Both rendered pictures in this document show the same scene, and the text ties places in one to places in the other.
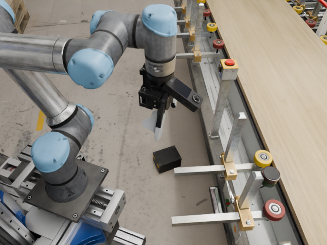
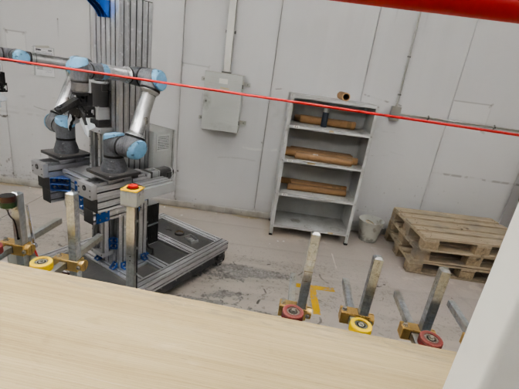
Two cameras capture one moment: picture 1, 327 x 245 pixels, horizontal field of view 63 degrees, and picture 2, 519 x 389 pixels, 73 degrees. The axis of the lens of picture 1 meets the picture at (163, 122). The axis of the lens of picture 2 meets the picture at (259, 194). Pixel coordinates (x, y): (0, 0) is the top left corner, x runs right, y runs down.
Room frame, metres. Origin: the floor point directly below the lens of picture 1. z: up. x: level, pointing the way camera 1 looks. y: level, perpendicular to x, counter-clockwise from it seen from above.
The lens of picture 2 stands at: (1.70, -1.50, 1.72)
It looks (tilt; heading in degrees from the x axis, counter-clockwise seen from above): 19 degrees down; 99
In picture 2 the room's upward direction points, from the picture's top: 8 degrees clockwise
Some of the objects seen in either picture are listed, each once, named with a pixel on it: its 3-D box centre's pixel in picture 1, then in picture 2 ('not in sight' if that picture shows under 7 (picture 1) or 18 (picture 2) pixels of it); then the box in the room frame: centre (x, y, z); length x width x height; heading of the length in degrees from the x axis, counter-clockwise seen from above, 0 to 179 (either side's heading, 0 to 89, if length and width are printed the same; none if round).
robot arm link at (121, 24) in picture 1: (115, 32); (94, 70); (0.56, 0.11, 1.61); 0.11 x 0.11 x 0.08; 77
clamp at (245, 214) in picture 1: (244, 212); (16, 247); (0.48, -0.34, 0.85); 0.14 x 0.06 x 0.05; 4
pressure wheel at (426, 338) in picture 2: (205, 16); (427, 349); (2.22, -0.36, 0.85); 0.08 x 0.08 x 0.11
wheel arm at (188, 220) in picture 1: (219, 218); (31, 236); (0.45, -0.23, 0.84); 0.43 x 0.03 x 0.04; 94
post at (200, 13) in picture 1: (197, 36); (305, 284); (1.75, -0.25, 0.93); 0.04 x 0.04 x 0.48; 4
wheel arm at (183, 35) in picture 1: (186, 35); (350, 309); (1.95, -0.18, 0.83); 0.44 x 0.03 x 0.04; 94
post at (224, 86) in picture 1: (219, 109); (132, 253); (1.01, -0.30, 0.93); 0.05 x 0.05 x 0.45; 4
